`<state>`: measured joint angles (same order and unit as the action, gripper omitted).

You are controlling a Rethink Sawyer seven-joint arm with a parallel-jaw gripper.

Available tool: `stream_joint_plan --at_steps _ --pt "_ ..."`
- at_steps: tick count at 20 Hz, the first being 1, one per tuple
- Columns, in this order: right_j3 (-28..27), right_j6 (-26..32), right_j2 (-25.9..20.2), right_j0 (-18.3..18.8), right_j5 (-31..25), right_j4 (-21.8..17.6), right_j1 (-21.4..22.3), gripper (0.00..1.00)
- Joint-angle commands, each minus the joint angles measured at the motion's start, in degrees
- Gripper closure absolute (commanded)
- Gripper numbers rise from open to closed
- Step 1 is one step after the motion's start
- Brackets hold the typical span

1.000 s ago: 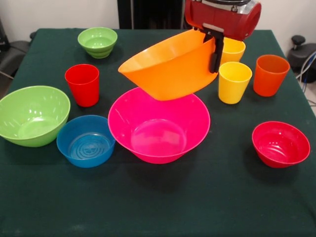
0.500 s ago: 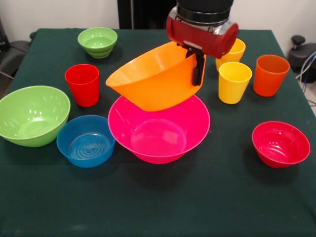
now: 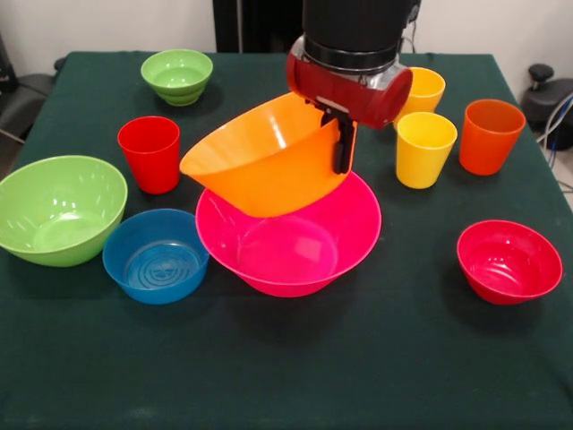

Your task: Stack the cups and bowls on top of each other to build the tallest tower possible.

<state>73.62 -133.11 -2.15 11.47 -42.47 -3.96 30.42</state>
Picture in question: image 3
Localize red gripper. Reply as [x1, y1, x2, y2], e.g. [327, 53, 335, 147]
[286, 38, 414, 175]

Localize large orange bowl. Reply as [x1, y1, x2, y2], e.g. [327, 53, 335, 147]
[178, 92, 355, 219]

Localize large pink bowl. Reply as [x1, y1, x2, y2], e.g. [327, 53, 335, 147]
[195, 168, 383, 298]

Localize yellow cup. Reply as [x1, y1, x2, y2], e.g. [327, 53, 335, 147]
[402, 66, 447, 116]
[393, 111, 458, 190]

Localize black cabinet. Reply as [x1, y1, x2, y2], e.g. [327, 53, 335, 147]
[213, 0, 305, 54]

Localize orange cup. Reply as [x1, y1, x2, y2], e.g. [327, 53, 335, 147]
[458, 99, 526, 176]

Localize small green bowl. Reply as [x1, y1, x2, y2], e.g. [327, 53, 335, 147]
[140, 48, 214, 108]

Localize red cup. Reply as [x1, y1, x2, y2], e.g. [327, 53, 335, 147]
[116, 116, 182, 195]

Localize black equipment base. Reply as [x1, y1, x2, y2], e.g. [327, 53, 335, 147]
[521, 64, 573, 133]

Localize red bowl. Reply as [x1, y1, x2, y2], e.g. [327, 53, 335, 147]
[456, 219, 564, 306]

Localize dark green tablecloth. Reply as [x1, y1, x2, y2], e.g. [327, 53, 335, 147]
[0, 51, 573, 430]

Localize blue bowl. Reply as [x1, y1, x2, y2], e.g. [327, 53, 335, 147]
[102, 208, 210, 306]

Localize large green bowl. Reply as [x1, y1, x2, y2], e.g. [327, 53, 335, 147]
[0, 155, 129, 269]

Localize black chair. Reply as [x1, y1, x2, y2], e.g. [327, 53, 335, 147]
[0, 30, 67, 144]

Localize blue and white cables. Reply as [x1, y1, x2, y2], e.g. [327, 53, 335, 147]
[535, 91, 573, 153]

